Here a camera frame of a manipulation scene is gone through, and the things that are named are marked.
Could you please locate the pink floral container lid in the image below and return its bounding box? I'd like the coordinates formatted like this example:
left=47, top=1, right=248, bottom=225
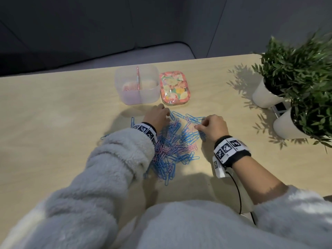
left=158, top=71, right=191, bottom=106

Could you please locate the person's right hand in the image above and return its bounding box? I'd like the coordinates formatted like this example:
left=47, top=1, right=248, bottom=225
left=194, top=114, right=230, bottom=144

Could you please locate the marker-printed wristband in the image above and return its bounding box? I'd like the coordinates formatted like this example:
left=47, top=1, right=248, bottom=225
left=213, top=135, right=252, bottom=169
left=131, top=122, right=158, bottom=147

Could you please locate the green plant in white pot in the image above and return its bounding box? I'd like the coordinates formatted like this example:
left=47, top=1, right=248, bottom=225
left=251, top=36, right=320, bottom=109
left=273, top=31, right=332, bottom=153

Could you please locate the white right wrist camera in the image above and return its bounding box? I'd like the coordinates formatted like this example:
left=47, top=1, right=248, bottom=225
left=212, top=155, right=229, bottom=178

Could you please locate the small black marker card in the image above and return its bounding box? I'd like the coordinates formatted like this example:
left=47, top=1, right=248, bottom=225
left=271, top=101, right=292, bottom=118

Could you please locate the person's right forearm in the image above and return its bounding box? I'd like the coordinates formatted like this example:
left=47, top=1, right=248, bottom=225
left=232, top=155, right=332, bottom=249

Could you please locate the person's left hand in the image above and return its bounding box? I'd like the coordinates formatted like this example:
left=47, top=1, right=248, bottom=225
left=142, top=103, right=171, bottom=135

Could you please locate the person's white fleece torso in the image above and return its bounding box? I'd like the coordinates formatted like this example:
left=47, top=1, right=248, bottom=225
left=114, top=199, right=312, bottom=249

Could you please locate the clear divided plastic container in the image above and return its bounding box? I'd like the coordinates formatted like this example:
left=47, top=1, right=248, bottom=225
left=114, top=64, right=160, bottom=106

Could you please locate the right marker-printed wristband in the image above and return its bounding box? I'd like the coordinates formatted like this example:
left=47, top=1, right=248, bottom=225
left=213, top=135, right=252, bottom=169

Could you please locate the grey bench seat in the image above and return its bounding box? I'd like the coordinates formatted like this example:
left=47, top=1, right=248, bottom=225
left=34, top=41, right=196, bottom=75

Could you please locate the left marker-printed wristband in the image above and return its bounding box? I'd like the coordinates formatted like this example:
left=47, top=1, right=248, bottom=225
left=131, top=122, right=158, bottom=147

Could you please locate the person's left forearm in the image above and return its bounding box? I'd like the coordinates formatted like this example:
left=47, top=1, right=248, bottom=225
left=0, top=128, right=156, bottom=249

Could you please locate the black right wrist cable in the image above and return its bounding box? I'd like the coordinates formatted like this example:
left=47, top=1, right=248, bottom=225
left=225, top=171, right=257, bottom=226

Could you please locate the pile of blue pink paperclips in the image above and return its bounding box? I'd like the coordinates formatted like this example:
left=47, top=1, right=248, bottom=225
left=142, top=110, right=208, bottom=186

